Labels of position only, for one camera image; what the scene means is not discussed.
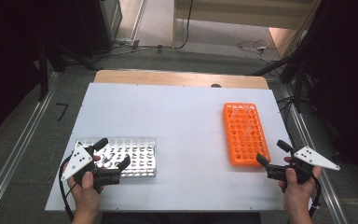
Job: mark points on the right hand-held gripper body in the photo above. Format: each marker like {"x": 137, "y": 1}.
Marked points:
{"x": 315, "y": 158}

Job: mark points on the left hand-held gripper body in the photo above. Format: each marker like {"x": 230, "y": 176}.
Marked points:
{"x": 79, "y": 158}

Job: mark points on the metal test tube rack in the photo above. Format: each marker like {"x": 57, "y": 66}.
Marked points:
{"x": 141, "y": 155}

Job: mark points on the orange plastic test tube rack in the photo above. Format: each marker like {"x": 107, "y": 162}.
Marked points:
{"x": 245, "y": 147}

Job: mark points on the person's left hand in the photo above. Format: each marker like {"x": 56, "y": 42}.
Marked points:
{"x": 85, "y": 197}

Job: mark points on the person's right hand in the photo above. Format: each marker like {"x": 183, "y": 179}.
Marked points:
{"x": 298, "y": 197}

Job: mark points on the black curtain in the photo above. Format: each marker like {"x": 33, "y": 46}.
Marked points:
{"x": 9, "y": 62}
{"x": 348, "y": 77}

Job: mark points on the black stand pole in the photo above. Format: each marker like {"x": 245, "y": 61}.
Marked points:
{"x": 43, "y": 77}

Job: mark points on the black stand leg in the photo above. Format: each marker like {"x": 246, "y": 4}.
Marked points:
{"x": 74, "y": 57}

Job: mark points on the black cabinet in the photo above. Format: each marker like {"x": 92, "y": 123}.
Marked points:
{"x": 90, "y": 28}

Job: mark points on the grey cabinet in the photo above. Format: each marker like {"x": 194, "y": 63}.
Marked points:
{"x": 113, "y": 15}

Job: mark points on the wooden shelf unit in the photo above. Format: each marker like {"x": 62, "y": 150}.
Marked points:
{"x": 245, "y": 18}

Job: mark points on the aluminium floor rail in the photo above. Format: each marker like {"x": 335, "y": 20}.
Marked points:
{"x": 333, "y": 202}
{"x": 16, "y": 153}

